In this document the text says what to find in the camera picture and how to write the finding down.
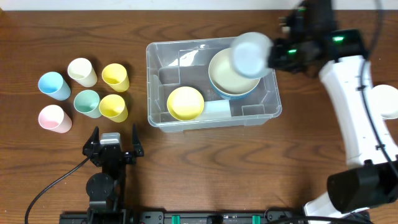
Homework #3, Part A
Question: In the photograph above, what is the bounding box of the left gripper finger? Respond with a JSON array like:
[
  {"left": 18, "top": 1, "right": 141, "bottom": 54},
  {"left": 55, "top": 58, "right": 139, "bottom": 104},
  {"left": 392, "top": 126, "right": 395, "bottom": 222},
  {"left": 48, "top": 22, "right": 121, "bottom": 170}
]
[
  {"left": 132, "top": 124, "right": 143, "bottom": 152},
  {"left": 83, "top": 126, "right": 100, "bottom": 149}
]

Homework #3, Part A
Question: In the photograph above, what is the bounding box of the yellow cup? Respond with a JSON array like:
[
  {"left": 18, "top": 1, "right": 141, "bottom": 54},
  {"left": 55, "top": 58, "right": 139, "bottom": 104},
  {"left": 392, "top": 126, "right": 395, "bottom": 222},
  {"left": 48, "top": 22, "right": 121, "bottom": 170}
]
[
  {"left": 99, "top": 94, "right": 128, "bottom": 123},
  {"left": 101, "top": 63, "right": 129, "bottom": 92}
]

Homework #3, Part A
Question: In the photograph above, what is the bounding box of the light grey bowl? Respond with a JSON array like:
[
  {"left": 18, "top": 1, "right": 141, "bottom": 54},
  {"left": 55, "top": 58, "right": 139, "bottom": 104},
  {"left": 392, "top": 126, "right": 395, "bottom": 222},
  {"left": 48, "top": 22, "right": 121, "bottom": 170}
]
[{"left": 230, "top": 32, "right": 273, "bottom": 79}]

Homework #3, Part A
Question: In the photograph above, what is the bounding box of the dark blue bowl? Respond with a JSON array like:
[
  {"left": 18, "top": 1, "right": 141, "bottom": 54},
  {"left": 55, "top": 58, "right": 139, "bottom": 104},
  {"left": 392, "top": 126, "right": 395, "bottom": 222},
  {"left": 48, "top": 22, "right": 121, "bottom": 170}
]
[
  {"left": 210, "top": 79, "right": 260, "bottom": 100},
  {"left": 215, "top": 90, "right": 251, "bottom": 100}
]

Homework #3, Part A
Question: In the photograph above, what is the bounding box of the yellow bowl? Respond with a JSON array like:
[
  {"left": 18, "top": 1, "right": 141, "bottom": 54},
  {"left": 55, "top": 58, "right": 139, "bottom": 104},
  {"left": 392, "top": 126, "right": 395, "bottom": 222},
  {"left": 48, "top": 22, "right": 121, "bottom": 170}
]
[{"left": 167, "top": 86, "right": 205, "bottom": 121}]

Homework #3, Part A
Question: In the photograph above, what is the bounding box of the large beige bowl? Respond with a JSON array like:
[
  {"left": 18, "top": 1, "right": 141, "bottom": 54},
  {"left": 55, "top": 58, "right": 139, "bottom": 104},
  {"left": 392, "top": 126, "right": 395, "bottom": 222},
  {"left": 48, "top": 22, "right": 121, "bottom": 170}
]
[{"left": 208, "top": 48, "right": 260, "bottom": 98}]

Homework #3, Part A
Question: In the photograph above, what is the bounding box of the white bowl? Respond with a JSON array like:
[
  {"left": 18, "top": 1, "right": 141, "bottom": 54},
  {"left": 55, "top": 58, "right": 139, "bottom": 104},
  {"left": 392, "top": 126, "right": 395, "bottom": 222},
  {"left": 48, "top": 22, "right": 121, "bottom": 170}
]
[{"left": 371, "top": 85, "right": 397, "bottom": 119}]

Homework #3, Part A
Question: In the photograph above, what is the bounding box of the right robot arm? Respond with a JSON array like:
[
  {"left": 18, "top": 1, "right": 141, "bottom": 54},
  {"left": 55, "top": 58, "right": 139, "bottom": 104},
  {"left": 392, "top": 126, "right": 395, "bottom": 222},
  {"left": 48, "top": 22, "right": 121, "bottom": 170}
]
[{"left": 268, "top": 1, "right": 397, "bottom": 223}]

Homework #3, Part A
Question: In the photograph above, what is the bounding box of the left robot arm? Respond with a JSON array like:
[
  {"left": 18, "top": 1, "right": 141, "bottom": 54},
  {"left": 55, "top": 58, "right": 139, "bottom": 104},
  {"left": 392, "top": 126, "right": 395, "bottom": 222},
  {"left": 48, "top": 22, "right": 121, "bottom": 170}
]
[{"left": 82, "top": 126, "right": 144, "bottom": 212}]

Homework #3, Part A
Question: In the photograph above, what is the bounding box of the clear plastic storage container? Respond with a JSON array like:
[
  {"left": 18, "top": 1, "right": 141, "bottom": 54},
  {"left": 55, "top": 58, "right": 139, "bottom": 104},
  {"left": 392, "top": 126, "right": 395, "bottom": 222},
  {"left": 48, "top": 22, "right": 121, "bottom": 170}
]
[{"left": 146, "top": 37, "right": 282, "bottom": 132}]

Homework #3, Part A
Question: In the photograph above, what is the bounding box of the mint green cup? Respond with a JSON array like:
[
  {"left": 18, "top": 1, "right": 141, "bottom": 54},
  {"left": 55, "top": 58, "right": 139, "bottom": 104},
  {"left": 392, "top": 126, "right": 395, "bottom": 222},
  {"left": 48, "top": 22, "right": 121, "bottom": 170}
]
[{"left": 73, "top": 90, "right": 102, "bottom": 118}]

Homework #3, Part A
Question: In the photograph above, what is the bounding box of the pink cup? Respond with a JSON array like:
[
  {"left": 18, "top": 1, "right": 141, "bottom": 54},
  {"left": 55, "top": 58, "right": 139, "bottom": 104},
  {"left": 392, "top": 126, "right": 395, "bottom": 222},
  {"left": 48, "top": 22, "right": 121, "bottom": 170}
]
[{"left": 38, "top": 105, "right": 72, "bottom": 133}]

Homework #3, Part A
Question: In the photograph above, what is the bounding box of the light blue cup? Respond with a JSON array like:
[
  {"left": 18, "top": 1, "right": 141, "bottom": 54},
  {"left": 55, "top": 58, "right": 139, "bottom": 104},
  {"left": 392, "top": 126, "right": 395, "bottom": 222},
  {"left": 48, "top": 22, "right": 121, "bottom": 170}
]
[{"left": 38, "top": 72, "right": 71, "bottom": 101}]

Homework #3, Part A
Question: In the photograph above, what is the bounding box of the cream white cup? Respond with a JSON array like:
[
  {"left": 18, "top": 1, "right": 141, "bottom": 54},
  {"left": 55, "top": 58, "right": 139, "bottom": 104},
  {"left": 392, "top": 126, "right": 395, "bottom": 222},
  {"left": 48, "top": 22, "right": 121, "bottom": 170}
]
[{"left": 67, "top": 58, "right": 98, "bottom": 88}]

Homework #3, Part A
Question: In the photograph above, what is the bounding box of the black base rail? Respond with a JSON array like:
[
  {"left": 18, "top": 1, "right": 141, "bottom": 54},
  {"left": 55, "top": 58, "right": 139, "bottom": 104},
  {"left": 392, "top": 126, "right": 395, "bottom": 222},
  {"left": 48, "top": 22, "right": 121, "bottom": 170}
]
[{"left": 59, "top": 209, "right": 321, "bottom": 224}]

